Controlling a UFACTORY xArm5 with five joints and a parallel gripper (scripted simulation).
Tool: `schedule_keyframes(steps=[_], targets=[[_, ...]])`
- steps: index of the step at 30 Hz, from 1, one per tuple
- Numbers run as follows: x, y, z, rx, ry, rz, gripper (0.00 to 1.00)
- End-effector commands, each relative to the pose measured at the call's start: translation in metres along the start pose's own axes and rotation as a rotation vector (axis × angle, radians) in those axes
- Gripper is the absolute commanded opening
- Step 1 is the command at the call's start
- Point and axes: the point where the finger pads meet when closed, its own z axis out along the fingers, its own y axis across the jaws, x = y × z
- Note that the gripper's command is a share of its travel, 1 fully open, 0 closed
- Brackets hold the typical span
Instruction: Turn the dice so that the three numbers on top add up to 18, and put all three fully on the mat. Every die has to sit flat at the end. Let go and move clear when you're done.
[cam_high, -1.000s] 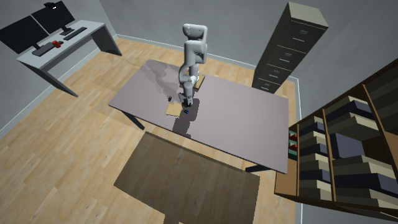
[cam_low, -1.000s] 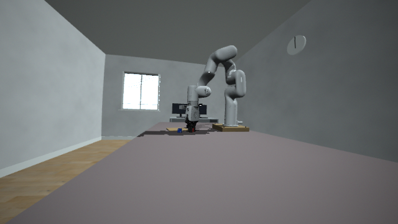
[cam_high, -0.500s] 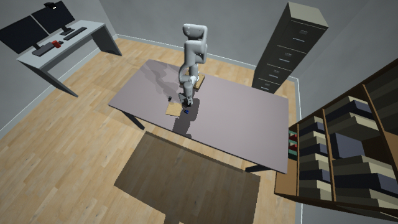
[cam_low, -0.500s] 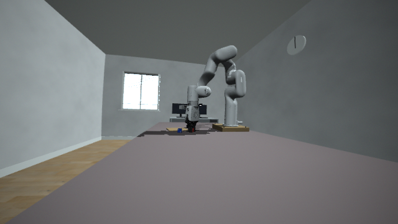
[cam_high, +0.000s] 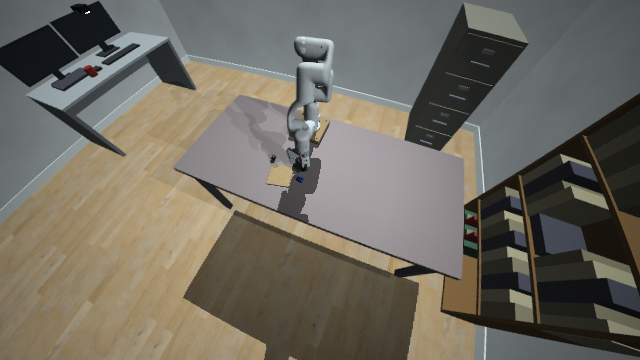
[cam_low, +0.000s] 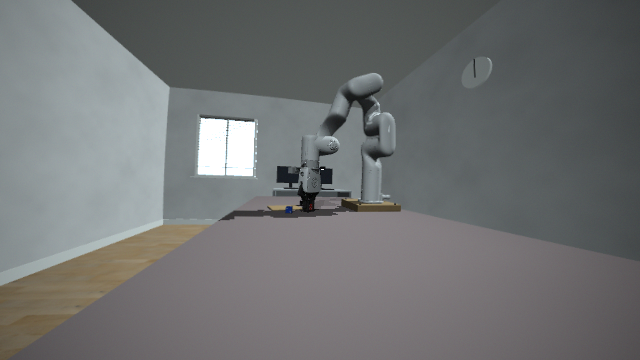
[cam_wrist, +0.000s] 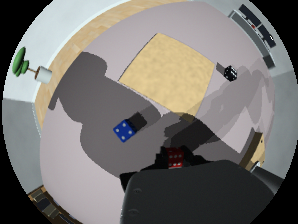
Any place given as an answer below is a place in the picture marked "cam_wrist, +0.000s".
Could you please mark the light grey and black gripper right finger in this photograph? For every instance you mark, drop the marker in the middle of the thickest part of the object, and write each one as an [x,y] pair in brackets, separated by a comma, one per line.
[190,160]

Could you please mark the red die with white pips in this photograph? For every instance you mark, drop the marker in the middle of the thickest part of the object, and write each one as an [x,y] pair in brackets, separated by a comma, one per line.
[175,157]

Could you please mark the tan square mat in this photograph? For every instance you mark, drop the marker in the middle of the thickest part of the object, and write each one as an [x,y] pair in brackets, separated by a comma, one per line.
[170,73]

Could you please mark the blue die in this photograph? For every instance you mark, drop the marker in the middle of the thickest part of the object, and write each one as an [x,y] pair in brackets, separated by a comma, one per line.
[125,130]

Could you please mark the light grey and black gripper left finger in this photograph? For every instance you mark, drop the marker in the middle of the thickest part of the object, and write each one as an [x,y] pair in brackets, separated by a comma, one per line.
[161,162]

